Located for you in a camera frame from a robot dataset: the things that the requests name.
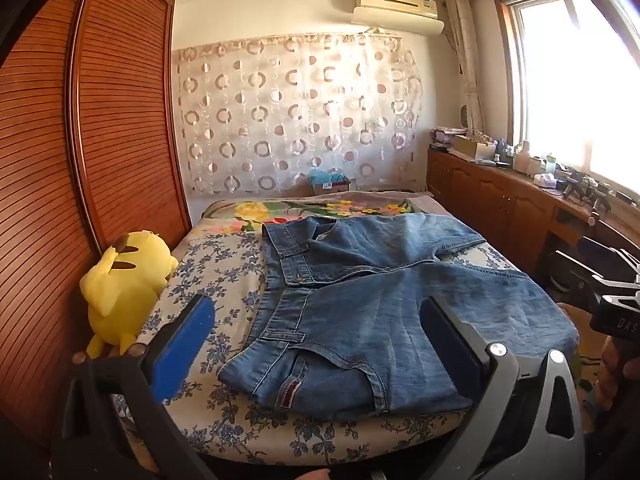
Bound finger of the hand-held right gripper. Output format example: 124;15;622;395
577;236;640;281
547;251;601;306

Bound long wooden cabinet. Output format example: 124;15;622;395
426;147;601;281

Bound small cardboard box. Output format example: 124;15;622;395
311;177;357;196

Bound open cardboard box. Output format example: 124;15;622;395
452;134;496;161

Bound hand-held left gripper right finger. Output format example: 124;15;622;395
419;296;586;480

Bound blue denim pants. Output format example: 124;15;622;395
218;212;580;421

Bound yellow plush toy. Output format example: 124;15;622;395
80;230;178;358

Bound black devices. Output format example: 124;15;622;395
555;170;615;211

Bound patterned floor rug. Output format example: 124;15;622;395
572;352;601;411

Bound pile of papers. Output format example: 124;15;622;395
430;127;468;151

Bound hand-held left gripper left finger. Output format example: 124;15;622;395
50;294;218;480

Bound circle-patterned sheer curtain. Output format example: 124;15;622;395
172;35;423;196

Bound wooden-framed window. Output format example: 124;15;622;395
492;0;640;196

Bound person's right hand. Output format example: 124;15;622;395
597;332;640;411

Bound colourful floral pillow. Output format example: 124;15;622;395
200;195;436;236

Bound beige window curtain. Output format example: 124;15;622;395
445;0;488;136

